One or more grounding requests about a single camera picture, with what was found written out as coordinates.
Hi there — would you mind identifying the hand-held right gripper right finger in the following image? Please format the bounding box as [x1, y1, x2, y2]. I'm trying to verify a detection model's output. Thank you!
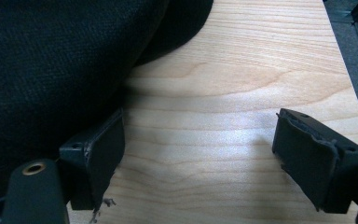
[271, 107, 358, 215]

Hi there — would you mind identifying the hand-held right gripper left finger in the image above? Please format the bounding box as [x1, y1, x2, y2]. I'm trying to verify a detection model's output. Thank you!
[59, 107, 126, 211]

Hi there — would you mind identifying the dark woven cloth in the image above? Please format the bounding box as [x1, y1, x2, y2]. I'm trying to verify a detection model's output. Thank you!
[0, 0, 214, 216]

